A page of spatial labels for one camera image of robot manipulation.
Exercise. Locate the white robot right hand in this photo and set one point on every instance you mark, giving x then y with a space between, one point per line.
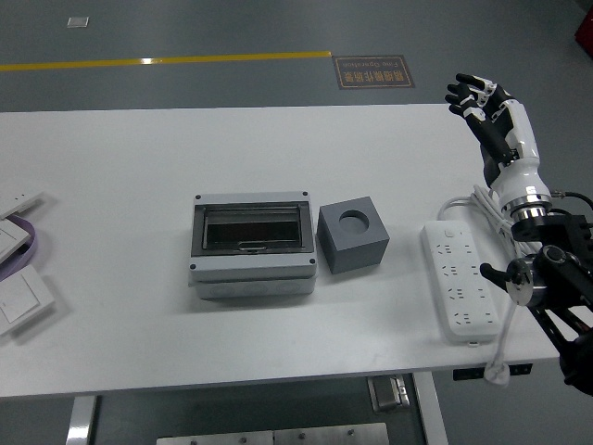
521 167

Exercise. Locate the grey junction box with lid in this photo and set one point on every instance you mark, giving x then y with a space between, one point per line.
250 273

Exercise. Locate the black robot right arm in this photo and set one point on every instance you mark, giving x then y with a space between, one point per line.
556 264

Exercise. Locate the grey cube with round recess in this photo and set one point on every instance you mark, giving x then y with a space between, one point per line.
357 252

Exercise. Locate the red object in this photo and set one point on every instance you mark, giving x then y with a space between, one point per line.
586 30

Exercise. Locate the brown floor sign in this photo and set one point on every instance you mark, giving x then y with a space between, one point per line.
374 72

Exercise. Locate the black table control panel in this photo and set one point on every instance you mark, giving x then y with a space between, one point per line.
468 373

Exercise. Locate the white table leg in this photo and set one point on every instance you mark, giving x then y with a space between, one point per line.
81 422
431 412

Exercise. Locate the yellow floor line tape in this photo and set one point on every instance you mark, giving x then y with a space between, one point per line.
185 59

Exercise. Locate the small silver floor plate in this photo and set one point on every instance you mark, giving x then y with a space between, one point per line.
78 21

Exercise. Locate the grey metal bracket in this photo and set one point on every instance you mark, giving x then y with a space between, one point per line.
388 393

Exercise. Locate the grey metal base plate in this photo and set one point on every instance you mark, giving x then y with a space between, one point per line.
278 436

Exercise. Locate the white switch panel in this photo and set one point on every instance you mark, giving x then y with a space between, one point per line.
18 203
23 299
9 238

